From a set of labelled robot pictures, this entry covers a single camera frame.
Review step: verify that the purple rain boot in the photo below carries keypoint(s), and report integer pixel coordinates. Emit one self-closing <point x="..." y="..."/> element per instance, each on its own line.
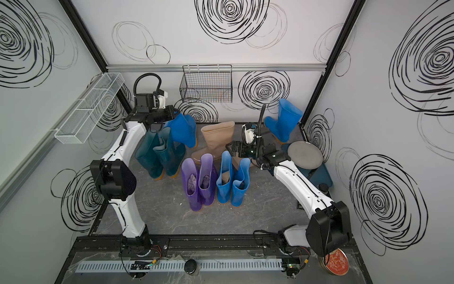
<point x="190" y="177"/>
<point x="207" y="179"/>

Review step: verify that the black wire basket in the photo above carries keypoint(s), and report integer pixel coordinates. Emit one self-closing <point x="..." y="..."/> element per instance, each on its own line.
<point x="210" y="83"/>

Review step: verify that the white slotted cable duct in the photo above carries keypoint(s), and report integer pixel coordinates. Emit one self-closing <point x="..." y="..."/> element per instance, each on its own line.
<point x="214" y="265"/>

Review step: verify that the grey round plate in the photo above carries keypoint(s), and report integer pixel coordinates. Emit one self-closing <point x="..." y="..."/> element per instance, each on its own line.
<point x="305" y="155"/>

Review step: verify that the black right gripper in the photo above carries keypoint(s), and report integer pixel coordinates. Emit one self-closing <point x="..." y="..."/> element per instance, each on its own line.
<point x="241" y="145"/>

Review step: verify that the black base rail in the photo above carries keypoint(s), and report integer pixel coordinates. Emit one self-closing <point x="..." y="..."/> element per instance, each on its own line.
<point x="212" y="243"/>

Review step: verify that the beige rain boot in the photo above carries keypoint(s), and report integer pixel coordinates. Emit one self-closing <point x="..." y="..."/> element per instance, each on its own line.
<point x="236" y="162"/>
<point x="216" y="136"/>

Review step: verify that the black round knob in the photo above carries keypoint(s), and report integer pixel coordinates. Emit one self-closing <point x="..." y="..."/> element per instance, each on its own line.
<point x="190" y="266"/>

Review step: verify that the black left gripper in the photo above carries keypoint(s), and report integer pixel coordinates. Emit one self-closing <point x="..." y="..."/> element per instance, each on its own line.
<point x="169" y="110"/>

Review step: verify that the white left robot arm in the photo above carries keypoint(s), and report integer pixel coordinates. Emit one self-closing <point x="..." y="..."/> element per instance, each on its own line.
<point x="112" y="176"/>

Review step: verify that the small glass jar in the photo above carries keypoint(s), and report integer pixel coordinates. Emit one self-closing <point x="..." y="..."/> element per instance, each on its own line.
<point x="324" y="188"/>

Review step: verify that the blue rain boot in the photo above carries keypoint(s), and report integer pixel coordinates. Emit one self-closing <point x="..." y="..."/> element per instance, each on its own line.
<point x="226" y="175"/>
<point x="183" y="129"/>
<point x="288" y="117"/>
<point x="241" y="182"/>

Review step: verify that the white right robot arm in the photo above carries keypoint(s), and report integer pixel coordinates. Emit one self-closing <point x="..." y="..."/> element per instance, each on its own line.
<point x="329" y="227"/>

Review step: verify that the red round tin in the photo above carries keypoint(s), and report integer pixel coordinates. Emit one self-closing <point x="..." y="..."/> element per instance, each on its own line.
<point x="336" y="263"/>

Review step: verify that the dark green rain boot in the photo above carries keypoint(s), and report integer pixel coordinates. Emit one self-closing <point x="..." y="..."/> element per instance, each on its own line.
<point x="146" y="156"/>
<point x="170" y="153"/>

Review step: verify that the white wire basket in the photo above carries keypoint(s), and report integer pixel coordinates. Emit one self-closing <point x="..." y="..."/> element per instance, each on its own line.
<point x="90" y="109"/>

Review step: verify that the teal square tray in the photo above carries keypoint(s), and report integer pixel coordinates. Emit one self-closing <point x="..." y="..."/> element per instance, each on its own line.
<point x="316" y="176"/>

